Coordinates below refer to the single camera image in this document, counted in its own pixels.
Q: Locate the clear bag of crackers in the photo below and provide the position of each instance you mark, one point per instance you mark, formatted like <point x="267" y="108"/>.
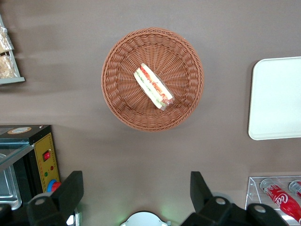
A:
<point x="5" y="67"/>
<point x="3" y="42"/>

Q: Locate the clear acrylic bottle rack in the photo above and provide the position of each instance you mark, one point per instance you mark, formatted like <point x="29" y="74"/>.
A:
<point x="252" y="188"/>

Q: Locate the brown round wicker basket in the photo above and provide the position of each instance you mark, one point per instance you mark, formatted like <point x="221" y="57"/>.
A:
<point x="122" y="106"/>

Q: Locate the red cola bottle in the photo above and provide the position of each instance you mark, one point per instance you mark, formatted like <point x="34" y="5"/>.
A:
<point x="281" y="200"/>
<point x="296" y="188"/>

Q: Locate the black food warmer cabinet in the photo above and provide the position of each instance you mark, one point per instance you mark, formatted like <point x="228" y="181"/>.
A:
<point x="44" y="146"/>

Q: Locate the stainless steel pan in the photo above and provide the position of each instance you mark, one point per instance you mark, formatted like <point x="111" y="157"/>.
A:
<point x="8" y="188"/>

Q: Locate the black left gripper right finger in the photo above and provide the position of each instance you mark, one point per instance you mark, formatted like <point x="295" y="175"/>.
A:
<point x="202" y="197"/>

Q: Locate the grey metal snack rack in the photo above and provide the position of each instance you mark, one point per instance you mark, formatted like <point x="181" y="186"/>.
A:
<point x="11" y="80"/>

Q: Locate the cream plastic tray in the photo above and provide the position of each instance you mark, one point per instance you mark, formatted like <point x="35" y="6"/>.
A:
<point x="275" y="99"/>

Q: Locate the triangle sandwich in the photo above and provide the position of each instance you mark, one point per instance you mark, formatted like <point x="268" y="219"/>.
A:
<point x="151" y="84"/>

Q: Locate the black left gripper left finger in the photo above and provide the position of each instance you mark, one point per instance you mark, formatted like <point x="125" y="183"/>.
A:
<point x="65" y="197"/>

